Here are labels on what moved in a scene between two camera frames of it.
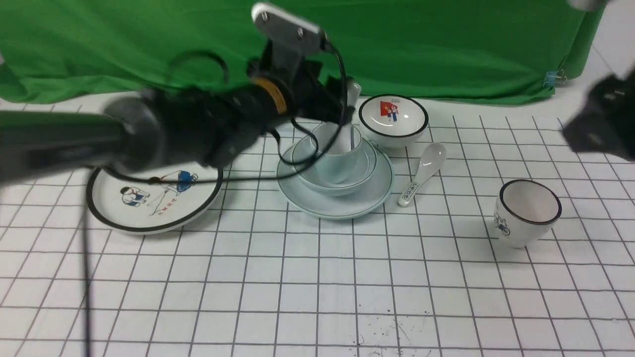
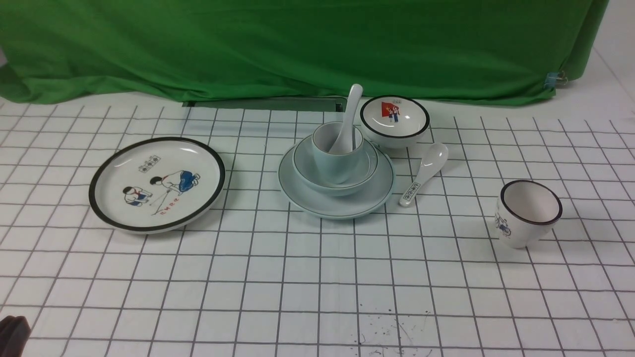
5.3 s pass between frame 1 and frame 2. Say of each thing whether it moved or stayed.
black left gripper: moved
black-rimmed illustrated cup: stayed
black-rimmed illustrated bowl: stayed
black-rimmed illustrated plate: stayed
